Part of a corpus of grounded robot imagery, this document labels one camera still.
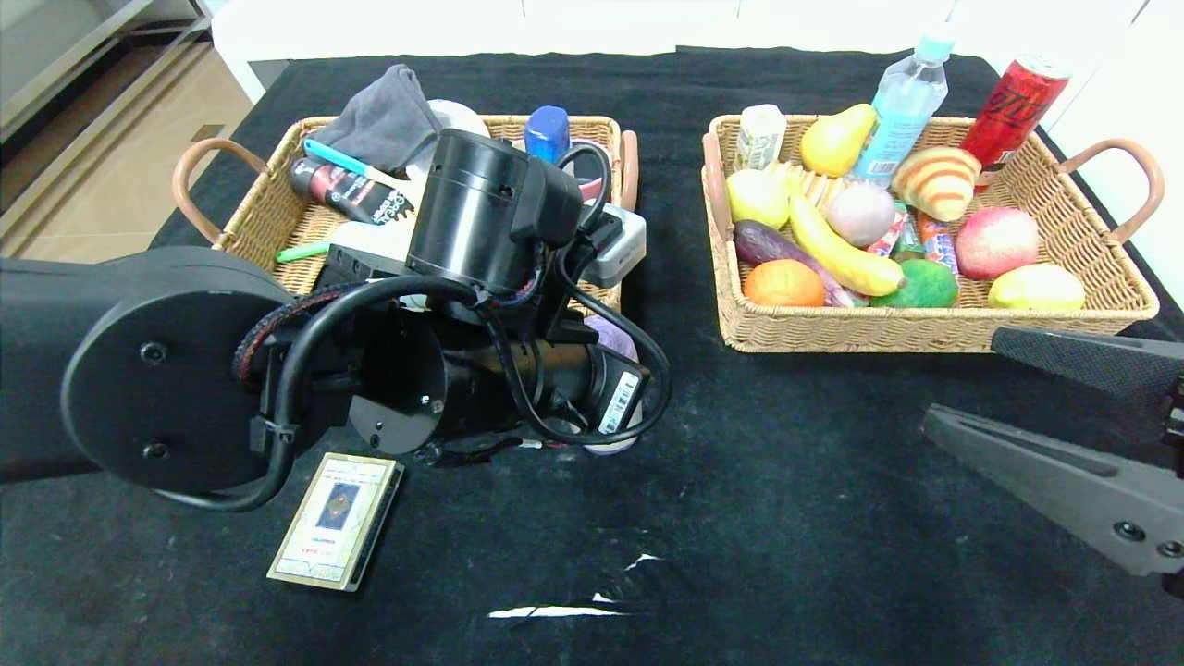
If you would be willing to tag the green toy lime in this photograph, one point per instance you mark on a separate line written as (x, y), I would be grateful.
(916, 285)

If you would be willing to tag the purple toy eggplant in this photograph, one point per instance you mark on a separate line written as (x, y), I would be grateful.
(768, 245)

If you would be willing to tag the yellow toy banana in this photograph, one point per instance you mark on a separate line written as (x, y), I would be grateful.
(837, 250)

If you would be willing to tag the red pink toy apple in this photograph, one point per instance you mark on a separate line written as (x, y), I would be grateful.
(994, 243)

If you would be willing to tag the purple trash bag roll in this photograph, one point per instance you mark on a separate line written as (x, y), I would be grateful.
(615, 338)

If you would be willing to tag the grey folded cloth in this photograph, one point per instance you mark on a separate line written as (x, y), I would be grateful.
(387, 118)

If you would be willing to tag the striped toy croissant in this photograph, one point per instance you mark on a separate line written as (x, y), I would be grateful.
(934, 185)

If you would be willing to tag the yellow toy pear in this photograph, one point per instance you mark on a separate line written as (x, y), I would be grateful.
(832, 143)

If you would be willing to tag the wicker basket holding utensils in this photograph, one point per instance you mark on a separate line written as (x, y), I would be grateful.
(277, 213)

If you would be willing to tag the oval yellow toy mango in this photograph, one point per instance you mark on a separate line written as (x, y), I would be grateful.
(1034, 289)

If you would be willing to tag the wicker basket holding food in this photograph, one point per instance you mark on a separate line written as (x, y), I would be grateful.
(925, 328)

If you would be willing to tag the white plate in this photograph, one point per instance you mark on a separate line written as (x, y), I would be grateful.
(458, 113)

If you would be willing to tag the black table cloth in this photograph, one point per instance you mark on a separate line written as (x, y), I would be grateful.
(740, 481)

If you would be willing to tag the orange sausage stick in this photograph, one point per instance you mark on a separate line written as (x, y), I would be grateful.
(939, 245)

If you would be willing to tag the beige playing card box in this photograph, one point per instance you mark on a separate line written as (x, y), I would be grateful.
(338, 518)

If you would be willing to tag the white drink carton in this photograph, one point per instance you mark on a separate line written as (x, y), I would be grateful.
(758, 139)

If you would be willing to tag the white bottle blue cap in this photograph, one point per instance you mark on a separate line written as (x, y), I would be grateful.
(548, 134)

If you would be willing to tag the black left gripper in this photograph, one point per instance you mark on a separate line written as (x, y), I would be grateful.
(621, 402)

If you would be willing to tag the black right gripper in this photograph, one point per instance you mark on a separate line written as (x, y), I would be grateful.
(1177, 416)

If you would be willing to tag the grey metal shelf unit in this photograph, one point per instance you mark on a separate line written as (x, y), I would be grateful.
(55, 46)

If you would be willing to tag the clear water bottle blue label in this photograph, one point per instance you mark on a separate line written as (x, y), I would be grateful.
(902, 111)

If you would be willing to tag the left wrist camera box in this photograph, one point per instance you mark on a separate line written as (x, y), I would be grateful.
(615, 245)

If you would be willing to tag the black bottle red label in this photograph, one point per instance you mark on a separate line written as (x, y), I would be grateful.
(347, 190)

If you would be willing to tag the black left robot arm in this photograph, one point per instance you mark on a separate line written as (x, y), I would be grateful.
(166, 370)

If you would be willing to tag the red chewy candy stick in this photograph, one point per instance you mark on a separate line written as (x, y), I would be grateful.
(886, 240)

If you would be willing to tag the round yellow toy lemon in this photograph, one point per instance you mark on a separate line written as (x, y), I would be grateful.
(757, 201)

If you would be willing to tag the pale purple toy ball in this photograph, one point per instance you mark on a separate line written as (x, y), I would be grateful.
(860, 215)

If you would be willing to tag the red soda can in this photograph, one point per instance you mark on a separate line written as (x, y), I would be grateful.
(1008, 116)

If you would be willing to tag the green chewing gum pack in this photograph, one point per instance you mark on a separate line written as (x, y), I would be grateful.
(908, 242)

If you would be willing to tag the orange toy tangerine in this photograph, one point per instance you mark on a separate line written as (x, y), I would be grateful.
(782, 285)

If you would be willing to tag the sliced toy bread loaf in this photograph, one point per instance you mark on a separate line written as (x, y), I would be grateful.
(814, 185)

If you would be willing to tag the pink saucepan cup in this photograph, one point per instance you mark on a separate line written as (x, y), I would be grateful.
(599, 190)

